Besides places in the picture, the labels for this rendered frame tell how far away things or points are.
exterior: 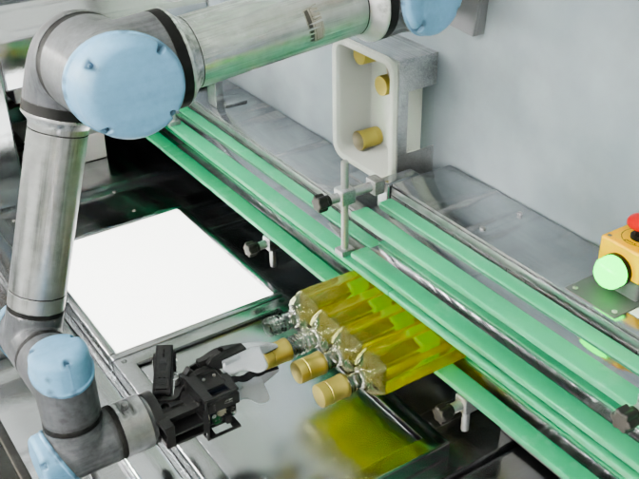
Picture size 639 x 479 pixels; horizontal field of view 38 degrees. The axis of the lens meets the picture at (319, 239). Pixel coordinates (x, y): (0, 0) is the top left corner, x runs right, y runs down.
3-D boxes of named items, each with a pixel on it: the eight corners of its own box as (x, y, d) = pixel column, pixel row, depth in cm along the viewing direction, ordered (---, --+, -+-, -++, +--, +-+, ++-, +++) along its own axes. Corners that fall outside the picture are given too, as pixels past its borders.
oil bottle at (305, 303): (391, 280, 156) (284, 324, 146) (392, 253, 153) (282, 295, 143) (412, 296, 152) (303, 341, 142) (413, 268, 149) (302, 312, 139)
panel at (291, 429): (182, 214, 203) (29, 262, 187) (180, 202, 201) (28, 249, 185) (450, 456, 138) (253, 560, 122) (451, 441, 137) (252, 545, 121)
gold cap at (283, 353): (281, 352, 139) (256, 362, 137) (280, 333, 137) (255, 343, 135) (294, 364, 136) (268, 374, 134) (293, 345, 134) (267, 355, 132)
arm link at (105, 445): (39, 454, 112) (52, 507, 116) (124, 419, 117) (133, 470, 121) (19, 420, 118) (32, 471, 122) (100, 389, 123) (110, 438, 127)
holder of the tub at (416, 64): (373, 166, 175) (338, 177, 171) (375, 25, 160) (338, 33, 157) (431, 201, 162) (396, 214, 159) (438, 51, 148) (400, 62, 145)
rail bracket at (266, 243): (301, 249, 182) (242, 270, 176) (300, 219, 178) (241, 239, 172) (313, 258, 179) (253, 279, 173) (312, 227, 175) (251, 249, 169)
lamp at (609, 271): (602, 276, 122) (586, 282, 121) (607, 246, 120) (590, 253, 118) (629, 291, 119) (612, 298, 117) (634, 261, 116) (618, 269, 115)
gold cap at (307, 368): (315, 365, 136) (289, 376, 134) (314, 346, 134) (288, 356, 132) (328, 377, 133) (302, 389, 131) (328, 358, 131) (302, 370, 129)
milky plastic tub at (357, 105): (370, 141, 172) (332, 153, 168) (372, 24, 160) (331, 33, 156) (430, 176, 159) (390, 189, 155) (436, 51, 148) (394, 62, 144)
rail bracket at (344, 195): (373, 237, 156) (312, 258, 150) (375, 146, 147) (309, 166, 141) (384, 243, 154) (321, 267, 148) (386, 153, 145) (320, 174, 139)
